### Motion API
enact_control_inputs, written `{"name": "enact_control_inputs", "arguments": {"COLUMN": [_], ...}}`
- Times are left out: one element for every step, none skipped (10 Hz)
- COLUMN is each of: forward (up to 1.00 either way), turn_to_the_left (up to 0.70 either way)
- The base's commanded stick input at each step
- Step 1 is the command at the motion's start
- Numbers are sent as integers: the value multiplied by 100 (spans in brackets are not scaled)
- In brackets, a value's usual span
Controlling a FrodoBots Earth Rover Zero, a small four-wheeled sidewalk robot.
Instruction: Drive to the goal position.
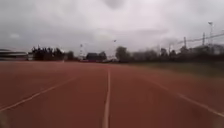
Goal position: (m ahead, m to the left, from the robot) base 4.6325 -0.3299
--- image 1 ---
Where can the dark building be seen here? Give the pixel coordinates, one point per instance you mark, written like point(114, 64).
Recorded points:
point(94, 56)

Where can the row of trees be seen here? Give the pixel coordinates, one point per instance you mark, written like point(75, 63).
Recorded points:
point(173, 54)

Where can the group of dark trees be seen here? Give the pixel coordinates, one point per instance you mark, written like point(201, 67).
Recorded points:
point(48, 54)

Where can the low grey building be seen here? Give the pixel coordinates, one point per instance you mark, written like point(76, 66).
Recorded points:
point(12, 55)

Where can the floodlight pole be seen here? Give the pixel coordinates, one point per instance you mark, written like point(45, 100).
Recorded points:
point(210, 33)

